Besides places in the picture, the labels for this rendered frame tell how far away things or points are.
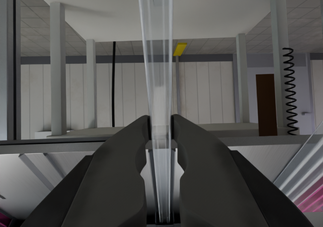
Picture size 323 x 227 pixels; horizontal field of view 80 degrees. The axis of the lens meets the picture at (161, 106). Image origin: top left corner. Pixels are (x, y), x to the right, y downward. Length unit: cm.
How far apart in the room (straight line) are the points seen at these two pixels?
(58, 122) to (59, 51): 20
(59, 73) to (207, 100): 280
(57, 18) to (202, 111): 277
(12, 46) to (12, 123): 17
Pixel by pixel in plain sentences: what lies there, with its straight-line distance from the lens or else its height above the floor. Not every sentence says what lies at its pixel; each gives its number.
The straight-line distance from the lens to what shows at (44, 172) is 23.
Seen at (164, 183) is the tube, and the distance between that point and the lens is 20.
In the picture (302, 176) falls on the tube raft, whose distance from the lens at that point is 24.
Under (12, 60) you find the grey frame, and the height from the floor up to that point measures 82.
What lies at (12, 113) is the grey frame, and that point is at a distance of 53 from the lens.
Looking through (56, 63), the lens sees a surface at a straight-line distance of 64.
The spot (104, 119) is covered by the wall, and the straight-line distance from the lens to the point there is 316.
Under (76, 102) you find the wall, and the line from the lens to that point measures 328.
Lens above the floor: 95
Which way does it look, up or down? 2 degrees down
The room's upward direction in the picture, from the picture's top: 178 degrees clockwise
